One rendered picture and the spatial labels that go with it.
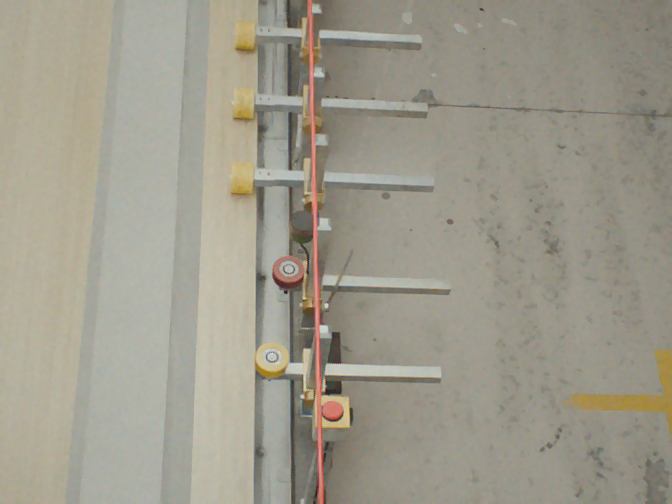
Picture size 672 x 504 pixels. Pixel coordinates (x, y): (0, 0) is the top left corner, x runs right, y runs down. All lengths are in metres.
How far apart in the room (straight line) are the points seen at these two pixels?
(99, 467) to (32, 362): 1.86
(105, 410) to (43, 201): 2.10
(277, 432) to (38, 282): 0.70
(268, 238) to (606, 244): 1.44
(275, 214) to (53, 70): 0.72
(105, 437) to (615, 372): 3.19
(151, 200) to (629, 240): 3.37
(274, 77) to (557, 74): 1.44
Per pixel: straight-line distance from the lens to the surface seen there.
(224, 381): 2.94
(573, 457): 4.03
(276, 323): 3.35
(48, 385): 2.95
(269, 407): 3.23
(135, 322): 1.20
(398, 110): 3.39
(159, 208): 1.28
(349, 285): 3.15
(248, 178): 3.18
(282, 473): 3.15
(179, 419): 1.26
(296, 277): 3.09
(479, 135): 4.66
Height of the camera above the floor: 3.49
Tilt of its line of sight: 55 degrees down
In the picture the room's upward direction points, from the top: 10 degrees clockwise
